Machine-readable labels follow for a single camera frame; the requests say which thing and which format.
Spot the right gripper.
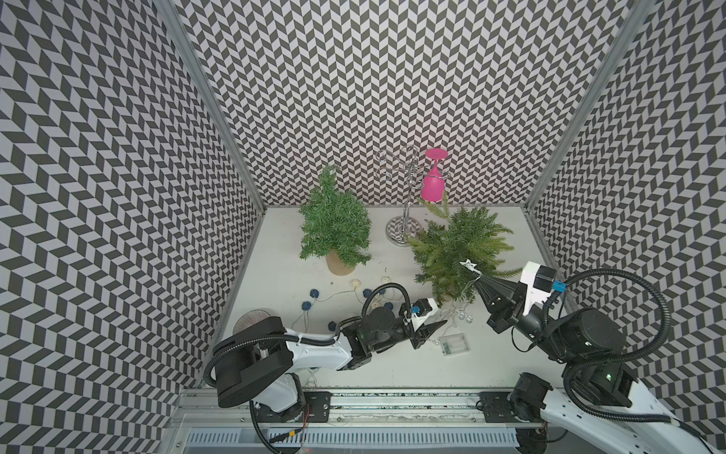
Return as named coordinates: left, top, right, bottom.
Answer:
left=469, top=269, right=575, bottom=361

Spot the clear bulb string light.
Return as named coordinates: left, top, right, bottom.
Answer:
left=433, top=259, right=482, bottom=345

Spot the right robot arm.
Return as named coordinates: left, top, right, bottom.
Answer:
left=468, top=262, right=717, bottom=453

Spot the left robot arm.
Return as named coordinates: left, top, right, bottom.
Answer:
left=203, top=283, right=447, bottom=422

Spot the light green christmas tree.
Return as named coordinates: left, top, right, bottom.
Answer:
left=408, top=196, right=522, bottom=303

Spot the dark green small christmas tree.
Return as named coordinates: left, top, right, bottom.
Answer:
left=300, top=166, right=372, bottom=276

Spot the clear battery box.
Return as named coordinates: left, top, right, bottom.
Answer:
left=439, top=333, right=471, bottom=357

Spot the blue and white ball garland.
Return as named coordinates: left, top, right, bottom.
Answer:
left=292, top=279, right=403, bottom=330

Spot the pink plastic wine glass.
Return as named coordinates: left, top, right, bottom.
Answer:
left=421, top=149, right=448, bottom=204

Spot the clear glass dish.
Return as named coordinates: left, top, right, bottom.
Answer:
left=233, top=309, right=271, bottom=335

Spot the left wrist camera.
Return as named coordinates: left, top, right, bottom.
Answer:
left=408, top=298, right=440, bottom=330

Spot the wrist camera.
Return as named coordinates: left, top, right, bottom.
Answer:
left=408, top=298, right=440, bottom=330
left=519, top=261, right=566, bottom=316

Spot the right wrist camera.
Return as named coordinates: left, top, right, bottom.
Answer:
left=519, top=261, right=566, bottom=316

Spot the metal front rail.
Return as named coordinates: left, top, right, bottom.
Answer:
left=169, top=388, right=545, bottom=428

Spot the chrome wire glass rack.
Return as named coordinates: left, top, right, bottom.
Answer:
left=369, top=142, right=422, bottom=248

